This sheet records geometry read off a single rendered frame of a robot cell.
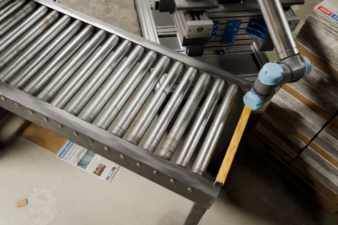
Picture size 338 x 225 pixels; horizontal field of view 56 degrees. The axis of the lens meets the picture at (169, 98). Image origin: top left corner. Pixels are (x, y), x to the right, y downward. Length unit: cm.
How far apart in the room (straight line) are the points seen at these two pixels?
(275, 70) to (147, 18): 150
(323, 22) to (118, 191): 136
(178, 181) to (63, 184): 101
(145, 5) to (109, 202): 150
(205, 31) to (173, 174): 84
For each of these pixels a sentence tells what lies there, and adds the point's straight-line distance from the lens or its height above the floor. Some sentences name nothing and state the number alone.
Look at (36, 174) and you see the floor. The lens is 203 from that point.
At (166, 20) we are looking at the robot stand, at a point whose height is 21.
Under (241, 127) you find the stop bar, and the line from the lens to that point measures 122.
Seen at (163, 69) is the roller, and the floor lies 79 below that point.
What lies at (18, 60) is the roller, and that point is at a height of 80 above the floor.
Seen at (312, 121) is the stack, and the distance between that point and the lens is 174.
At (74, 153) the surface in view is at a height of 1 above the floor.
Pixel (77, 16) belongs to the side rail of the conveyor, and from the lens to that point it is 159.
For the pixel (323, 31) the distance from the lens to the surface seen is 146.
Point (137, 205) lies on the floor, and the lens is 189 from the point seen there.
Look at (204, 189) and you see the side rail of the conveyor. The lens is 109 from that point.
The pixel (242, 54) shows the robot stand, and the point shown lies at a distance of 236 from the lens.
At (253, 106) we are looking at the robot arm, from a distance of 122.
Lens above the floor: 180
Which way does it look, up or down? 53 degrees down
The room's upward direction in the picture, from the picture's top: 10 degrees clockwise
